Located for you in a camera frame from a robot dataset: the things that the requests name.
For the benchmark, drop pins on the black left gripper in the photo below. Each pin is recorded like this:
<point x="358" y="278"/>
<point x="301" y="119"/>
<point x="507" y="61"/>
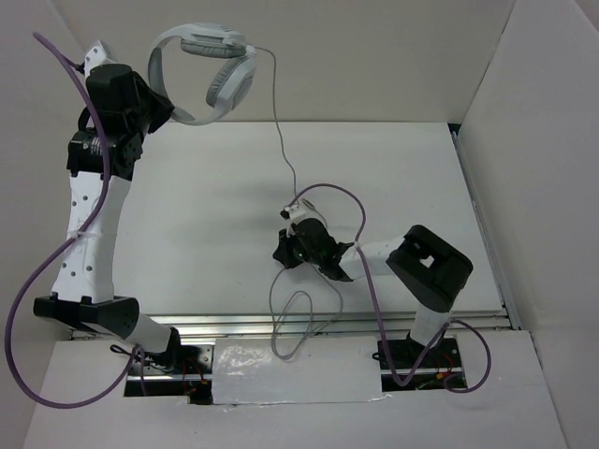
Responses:
<point x="161" y="112"/>

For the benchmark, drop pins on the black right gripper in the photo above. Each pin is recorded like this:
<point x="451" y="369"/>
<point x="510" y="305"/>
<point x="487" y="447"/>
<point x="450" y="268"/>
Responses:
<point x="284" y="251"/>

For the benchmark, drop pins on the white grey over-ear headphones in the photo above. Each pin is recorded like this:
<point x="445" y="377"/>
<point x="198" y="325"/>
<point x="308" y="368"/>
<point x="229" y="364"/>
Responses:
<point x="233" y="60"/>

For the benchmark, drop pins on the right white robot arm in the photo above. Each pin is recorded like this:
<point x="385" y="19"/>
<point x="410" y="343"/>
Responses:
<point x="432" y="270"/>

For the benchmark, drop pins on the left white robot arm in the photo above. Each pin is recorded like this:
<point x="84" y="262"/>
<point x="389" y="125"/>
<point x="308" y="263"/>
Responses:
<point x="101" y="167"/>

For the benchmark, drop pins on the white foam cover plate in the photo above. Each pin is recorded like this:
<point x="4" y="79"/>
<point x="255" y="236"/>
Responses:
<point x="324" y="370"/>

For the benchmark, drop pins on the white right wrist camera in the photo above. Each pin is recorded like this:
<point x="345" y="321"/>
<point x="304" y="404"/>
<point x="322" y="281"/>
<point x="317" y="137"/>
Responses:
<point x="302" y="210"/>

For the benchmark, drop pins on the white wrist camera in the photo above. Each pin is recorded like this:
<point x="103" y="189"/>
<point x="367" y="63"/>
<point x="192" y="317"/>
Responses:
<point x="302" y="210"/>
<point x="100" y="53"/>

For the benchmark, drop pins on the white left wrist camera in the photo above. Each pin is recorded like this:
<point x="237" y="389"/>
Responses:
<point x="100" y="53"/>

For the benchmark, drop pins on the aluminium front rail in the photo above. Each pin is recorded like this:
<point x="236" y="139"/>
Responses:
<point x="204" y="326"/>

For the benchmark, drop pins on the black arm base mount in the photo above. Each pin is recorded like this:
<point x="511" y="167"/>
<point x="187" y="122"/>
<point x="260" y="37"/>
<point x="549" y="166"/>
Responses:
<point x="443" y="357"/>

